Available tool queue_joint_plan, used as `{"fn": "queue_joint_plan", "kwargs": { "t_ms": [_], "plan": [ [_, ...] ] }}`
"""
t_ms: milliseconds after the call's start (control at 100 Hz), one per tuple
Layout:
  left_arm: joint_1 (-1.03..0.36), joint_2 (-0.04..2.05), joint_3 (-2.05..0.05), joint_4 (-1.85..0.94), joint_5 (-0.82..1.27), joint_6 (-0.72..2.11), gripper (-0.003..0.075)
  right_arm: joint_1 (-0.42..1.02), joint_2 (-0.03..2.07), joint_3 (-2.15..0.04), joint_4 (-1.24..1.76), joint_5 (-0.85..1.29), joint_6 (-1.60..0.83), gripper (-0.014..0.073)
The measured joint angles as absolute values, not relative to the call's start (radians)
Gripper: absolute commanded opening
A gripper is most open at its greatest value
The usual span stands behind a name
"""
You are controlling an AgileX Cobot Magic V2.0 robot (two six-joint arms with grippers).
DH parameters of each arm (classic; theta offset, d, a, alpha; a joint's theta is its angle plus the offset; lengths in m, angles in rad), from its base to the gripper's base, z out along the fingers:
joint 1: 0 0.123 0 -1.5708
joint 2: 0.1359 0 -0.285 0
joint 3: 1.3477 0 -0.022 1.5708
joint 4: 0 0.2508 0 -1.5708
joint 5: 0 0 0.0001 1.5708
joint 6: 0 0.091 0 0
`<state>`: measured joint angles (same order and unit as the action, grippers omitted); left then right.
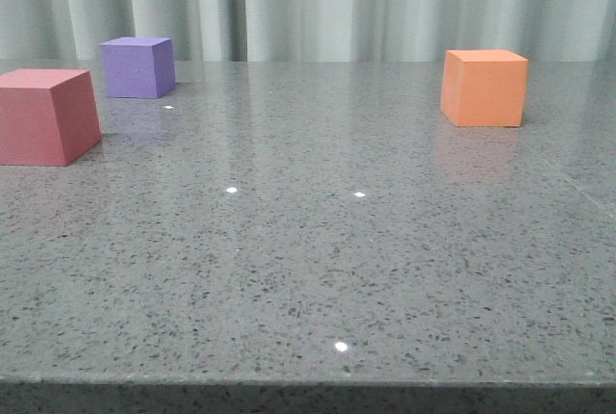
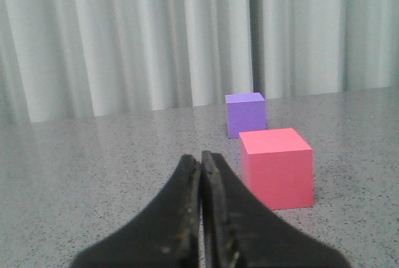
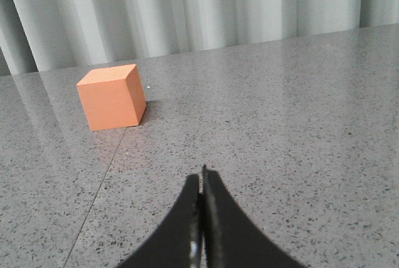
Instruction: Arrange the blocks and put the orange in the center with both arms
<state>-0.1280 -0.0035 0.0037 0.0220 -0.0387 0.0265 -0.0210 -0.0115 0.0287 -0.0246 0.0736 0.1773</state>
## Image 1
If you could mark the orange foam cube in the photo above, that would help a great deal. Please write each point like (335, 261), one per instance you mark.
(484, 88)

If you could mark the pale green curtain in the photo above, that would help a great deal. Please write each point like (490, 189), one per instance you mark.
(313, 30)

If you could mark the purple foam cube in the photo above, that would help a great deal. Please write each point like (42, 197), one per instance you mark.
(138, 67)

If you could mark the red foam cube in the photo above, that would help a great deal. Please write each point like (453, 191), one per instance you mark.
(48, 116)

